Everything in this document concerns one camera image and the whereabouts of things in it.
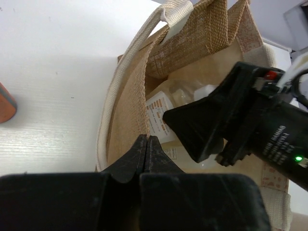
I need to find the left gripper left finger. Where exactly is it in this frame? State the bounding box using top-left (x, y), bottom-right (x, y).
top-left (102, 135), bottom-right (147, 183)

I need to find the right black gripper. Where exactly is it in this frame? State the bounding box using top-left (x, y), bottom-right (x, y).
top-left (163, 62), bottom-right (308, 190)

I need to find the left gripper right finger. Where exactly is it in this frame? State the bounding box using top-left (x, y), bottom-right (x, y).
top-left (143, 136), bottom-right (184, 174)

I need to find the amber liquid squeeze bottle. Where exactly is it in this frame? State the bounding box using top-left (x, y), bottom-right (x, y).
top-left (146, 80), bottom-right (224, 170)

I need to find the brown canvas tote bag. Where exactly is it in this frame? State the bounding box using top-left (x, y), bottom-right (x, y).
top-left (95, 0), bottom-right (293, 231)

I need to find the orange pump bottle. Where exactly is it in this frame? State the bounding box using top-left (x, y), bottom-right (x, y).
top-left (0, 83), bottom-right (17, 123)

